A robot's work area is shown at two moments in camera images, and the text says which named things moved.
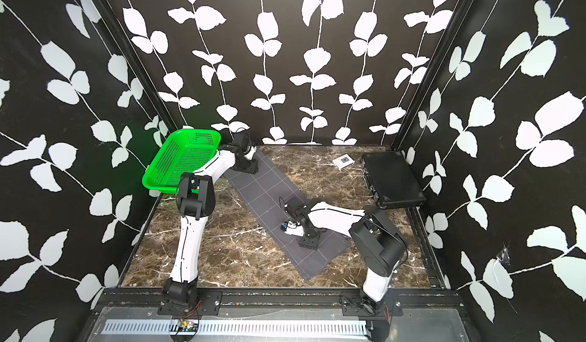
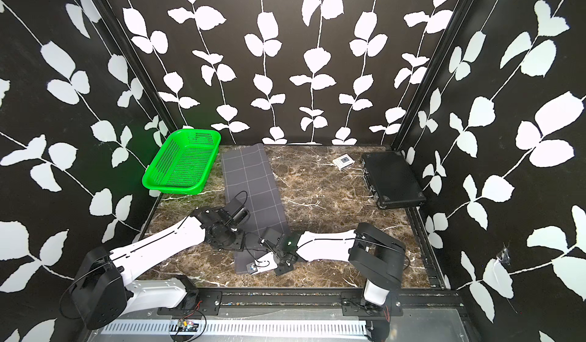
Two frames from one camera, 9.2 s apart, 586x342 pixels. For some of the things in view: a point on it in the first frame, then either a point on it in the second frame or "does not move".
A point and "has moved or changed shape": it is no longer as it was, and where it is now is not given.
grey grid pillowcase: x=266 y=190 has moved or changed shape
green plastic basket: x=185 y=151 does not move
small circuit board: x=186 y=326 does not move
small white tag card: x=343 y=161 does not move
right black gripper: x=307 y=243 → x=278 y=271
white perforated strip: x=236 y=327 does not move
